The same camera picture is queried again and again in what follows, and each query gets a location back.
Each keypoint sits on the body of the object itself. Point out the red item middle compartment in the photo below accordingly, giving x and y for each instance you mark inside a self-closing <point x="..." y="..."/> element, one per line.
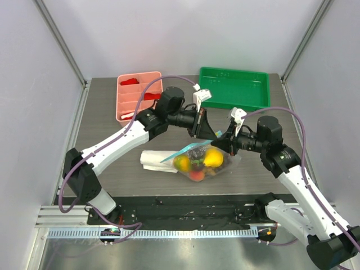
<point x="152" y="96"/>

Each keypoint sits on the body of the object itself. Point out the clear zip top bag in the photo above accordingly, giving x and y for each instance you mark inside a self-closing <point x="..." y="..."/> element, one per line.
<point x="229" y="161"/>

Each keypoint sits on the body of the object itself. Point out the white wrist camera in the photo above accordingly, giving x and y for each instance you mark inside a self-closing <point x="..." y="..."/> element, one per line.
<point x="200" y="95"/>
<point x="237" y="116"/>

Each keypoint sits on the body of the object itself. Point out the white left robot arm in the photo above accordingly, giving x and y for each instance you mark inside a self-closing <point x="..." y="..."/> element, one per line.
<point x="82" y="168"/>

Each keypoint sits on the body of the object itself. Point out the brown fake nuts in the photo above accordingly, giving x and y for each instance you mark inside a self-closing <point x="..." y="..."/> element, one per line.
<point x="211" y="171"/>

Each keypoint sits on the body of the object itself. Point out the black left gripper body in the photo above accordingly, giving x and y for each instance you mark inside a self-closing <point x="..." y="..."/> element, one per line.
<point x="186" y="119"/>

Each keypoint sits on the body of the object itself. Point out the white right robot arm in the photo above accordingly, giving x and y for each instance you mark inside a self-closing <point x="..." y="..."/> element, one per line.
<point x="329" y="239"/>

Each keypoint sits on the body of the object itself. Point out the red white item lower compartment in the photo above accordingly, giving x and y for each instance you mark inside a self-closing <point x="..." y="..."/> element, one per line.
<point x="127" y="116"/>

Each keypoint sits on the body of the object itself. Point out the white slotted cable duct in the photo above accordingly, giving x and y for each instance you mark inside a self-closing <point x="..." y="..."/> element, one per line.
<point x="111" y="233"/>

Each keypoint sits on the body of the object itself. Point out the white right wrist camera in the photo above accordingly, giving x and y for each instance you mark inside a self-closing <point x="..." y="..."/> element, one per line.
<point x="237" y="116"/>

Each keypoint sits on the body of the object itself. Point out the purple fake grape bunch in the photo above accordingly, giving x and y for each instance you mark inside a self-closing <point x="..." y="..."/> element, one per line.
<point x="197" y="153"/>

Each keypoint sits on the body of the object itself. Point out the orange green fake mango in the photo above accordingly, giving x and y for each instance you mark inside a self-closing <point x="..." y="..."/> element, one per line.
<point x="182" y="163"/>

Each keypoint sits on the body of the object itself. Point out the red item top compartment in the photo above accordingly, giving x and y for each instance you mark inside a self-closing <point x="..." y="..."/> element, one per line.
<point x="130" y="81"/>

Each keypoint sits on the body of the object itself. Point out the pink divided organizer box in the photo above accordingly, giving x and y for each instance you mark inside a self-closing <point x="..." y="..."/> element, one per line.
<point x="127" y="96"/>

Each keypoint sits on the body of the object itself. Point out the white folded towel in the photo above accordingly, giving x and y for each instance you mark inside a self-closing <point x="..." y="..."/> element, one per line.
<point x="153" y="160"/>

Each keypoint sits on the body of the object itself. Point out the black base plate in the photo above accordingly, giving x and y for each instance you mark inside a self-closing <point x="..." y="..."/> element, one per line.
<point x="188" y="213"/>

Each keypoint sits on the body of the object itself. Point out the red orange fake peach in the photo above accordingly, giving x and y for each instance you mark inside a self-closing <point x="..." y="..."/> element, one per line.
<point x="197" y="176"/>

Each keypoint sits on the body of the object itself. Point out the yellow fake pear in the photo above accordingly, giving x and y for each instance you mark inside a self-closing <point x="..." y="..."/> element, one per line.
<point x="213" y="158"/>

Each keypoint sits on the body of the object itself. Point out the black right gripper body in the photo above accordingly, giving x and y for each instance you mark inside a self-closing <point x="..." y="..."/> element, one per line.
<point x="231" y="141"/>

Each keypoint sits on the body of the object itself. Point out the green plastic tray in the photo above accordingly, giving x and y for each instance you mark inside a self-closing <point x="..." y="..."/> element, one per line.
<point x="247" y="90"/>

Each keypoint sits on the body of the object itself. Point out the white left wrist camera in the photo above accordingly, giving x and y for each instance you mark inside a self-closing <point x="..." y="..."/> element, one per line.
<point x="200" y="95"/>

